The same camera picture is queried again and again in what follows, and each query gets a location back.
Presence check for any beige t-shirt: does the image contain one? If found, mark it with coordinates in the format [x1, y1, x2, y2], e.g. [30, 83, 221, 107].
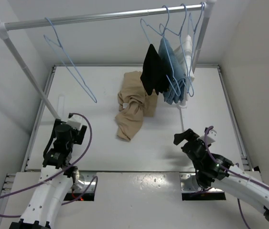
[115, 71, 158, 142]

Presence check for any light blue wire hanger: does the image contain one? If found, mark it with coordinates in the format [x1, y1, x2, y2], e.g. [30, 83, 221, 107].
[43, 17, 97, 103]

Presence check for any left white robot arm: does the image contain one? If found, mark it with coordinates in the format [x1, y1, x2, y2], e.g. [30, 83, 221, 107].
[10, 115, 87, 229]

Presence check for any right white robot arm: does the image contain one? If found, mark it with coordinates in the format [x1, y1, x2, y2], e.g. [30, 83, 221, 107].
[173, 126, 269, 222]

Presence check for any blue t-shirt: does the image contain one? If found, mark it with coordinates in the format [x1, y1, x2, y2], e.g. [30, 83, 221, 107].
[158, 38, 185, 104]

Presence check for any blue hanger with black shirt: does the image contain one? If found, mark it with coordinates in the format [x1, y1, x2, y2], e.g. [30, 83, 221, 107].
[140, 5, 181, 96]

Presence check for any black t-shirt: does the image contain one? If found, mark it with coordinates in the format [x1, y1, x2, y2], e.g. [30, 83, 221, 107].
[140, 44, 170, 95]

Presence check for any white t-shirt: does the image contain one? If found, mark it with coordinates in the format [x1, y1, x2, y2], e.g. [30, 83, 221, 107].
[174, 35, 194, 108]

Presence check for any blue hanger with white shirt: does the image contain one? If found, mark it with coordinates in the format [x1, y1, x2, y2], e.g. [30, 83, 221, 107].
[184, 2, 209, 78]

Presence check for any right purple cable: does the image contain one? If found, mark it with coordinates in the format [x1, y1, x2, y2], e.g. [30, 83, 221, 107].
[191, 125, 269, 229]

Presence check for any purple cable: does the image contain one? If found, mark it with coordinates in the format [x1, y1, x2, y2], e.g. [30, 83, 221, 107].
[0, 113, 98, 217]
[191, 125, 269, 229]

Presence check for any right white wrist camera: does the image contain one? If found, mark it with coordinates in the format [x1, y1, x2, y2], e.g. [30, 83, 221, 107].
[206, 129, 217, 145]

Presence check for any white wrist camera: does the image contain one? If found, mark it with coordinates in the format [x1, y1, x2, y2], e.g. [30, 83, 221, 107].
[66, 114, 83, 131]
[206, 129, 217, 145]

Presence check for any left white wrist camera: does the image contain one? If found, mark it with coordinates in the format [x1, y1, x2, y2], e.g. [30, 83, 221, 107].
[66, 114, 83, 131]

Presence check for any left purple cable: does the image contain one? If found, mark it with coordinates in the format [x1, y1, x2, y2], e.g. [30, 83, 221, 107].
[0, 113, 98, 217]

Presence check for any white clothes rack frame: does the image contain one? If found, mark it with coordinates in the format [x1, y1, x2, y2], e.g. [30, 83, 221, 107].
[0, 0, 216, 119]

